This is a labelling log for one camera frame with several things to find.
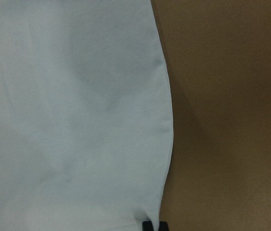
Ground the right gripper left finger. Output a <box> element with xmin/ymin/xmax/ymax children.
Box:
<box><xmin>142</xmin><ymin>221</ymin><xmax>154</xmax><ymax>231</ymax></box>

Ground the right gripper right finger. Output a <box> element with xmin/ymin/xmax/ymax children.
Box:
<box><xmin>158</xmin><ymin>221</ymin><xmax>169</xmax><ymax>231</ymax></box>

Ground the light blue t-shirt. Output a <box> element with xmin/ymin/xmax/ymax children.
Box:
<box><xmin>0</xmin><ymin>0</ymin><xmax>173</xmax><ymax>231</ymax></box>

